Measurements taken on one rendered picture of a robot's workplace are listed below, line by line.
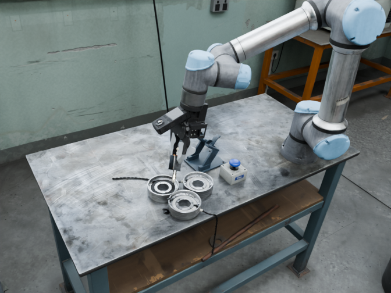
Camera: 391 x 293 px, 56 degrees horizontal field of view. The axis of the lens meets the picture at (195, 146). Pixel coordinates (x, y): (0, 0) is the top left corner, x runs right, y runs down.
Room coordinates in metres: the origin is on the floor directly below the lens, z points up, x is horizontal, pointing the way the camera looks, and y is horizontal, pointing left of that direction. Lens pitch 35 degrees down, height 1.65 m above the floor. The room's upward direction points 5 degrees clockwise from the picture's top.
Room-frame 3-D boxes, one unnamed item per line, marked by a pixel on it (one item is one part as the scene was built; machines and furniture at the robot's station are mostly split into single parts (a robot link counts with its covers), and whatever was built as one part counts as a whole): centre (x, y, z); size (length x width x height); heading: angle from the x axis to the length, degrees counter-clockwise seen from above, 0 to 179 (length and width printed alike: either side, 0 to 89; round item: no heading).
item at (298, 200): (1.19, -0.03, 0.40); 1.17 x 0.59 x 0.80; 126
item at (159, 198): (0.93, 0.10, 0.82); 0.10 x 0.10 x 0.04
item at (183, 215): (0.86, 0.02, 0.82); 0.10 x 0.10 x 0.04
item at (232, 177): (1.06, -0.15, 0.82); 0.08 x 0.07 x 0.05; 126
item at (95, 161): (1.19, -0.03, 0.79); 1.20 x 0.60 x 0.02; 126
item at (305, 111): (1.24, -0.43, 0.97); 0.13 x 0.12 x 0.14; 14
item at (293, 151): (1.24, -0.42, 0.85); 0.15 x 0.15 x 0.10
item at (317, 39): (3.43, -1.30, 0.39); 1.50 x 0.62 x 0.78; 126
